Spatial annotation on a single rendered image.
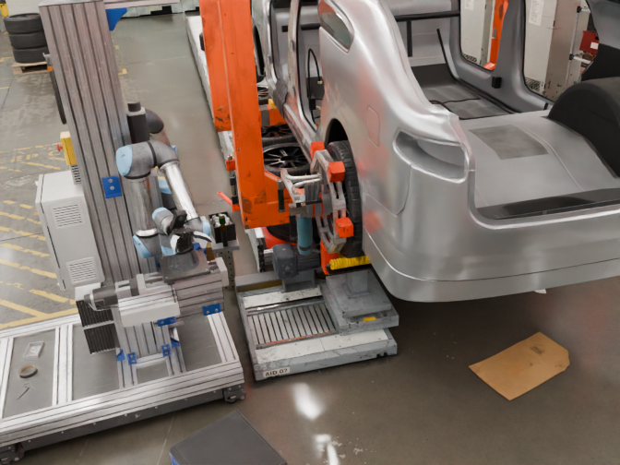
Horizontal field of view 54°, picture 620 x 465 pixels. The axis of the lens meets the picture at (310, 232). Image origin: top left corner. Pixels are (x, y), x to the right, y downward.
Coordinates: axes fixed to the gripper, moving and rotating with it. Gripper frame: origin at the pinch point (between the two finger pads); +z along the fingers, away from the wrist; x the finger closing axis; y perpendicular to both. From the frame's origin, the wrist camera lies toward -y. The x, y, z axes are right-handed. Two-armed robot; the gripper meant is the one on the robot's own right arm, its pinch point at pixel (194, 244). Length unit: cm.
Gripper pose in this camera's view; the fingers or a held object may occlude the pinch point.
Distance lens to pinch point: 232.3
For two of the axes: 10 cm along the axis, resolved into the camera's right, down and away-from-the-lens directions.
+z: 5.5, 3.9, -7.4
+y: -0.7, 9.1, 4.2
